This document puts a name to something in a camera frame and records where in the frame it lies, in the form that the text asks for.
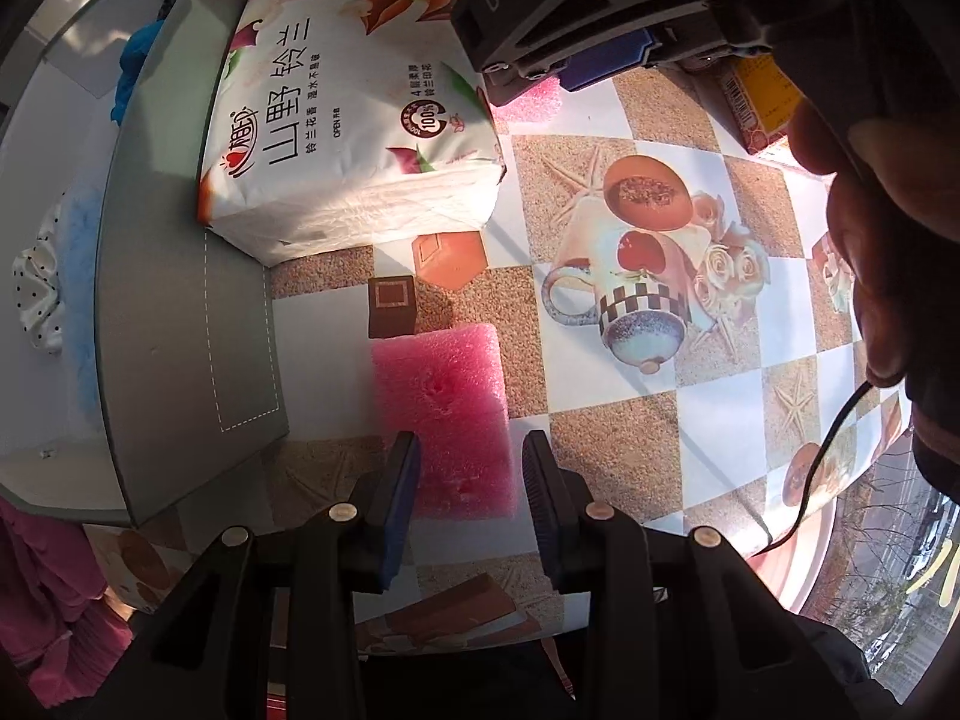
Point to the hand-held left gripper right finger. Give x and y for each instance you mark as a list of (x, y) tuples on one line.
[(541, 517)]

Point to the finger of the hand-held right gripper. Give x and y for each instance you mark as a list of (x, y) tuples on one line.
[(600, 64)]

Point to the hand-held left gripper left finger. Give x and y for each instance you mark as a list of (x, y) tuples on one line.
[(397, 517)]

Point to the pink foam piece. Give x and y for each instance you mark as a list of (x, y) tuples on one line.
[(529, 103)]

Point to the thick pink foam block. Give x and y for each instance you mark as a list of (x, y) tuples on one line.
[(442, 420)]

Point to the grey storage box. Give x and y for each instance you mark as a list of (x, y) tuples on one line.
[(187, 277)]

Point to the light blue shoe cover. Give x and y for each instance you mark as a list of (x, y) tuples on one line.
[(79, 262)]

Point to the cream polka dot scrunchie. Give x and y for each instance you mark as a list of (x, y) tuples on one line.
[(34, 285)]

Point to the bright blue shoe cover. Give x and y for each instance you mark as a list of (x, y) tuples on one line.
[(135, 67)]

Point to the person's right forearm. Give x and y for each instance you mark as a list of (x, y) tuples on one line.
[(937, 427)]

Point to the person's right hand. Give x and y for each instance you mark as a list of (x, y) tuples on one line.
[(877, 240)]

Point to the checkered patterned tablecloth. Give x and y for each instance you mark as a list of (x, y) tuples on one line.
[(600, 405)]

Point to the pink patterned carton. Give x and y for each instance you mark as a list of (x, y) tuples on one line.
[(757, 101)]

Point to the floral tissue pack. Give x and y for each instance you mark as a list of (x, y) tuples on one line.
[(337, 127)]

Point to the pink round basin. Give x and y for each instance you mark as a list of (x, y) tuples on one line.
[(811, 562)]

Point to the pink clothing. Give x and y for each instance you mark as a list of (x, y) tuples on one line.
[(45, 592)]

